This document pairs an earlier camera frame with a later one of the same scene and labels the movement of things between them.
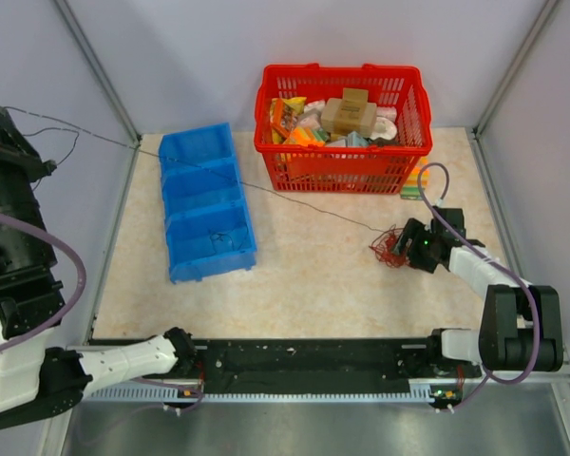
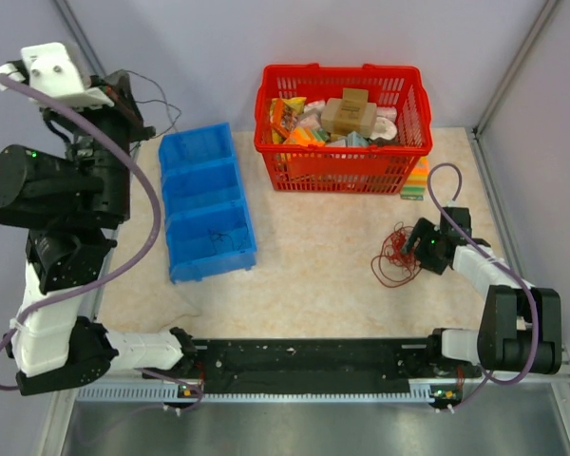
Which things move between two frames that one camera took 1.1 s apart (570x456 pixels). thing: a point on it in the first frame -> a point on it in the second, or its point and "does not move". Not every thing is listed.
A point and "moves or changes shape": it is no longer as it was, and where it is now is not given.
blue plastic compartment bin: [208, 225] does not move
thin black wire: [167, 157] -> [164, 100]
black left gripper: [0, 127] -> [119, 104]
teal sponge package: [353, 140] does not move
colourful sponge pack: [410, 190] does not move
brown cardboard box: [351, 115] does not move
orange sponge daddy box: [307, 135] does not move
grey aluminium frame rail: [567, 373] does not move
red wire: [383, 245] moves or changes shape
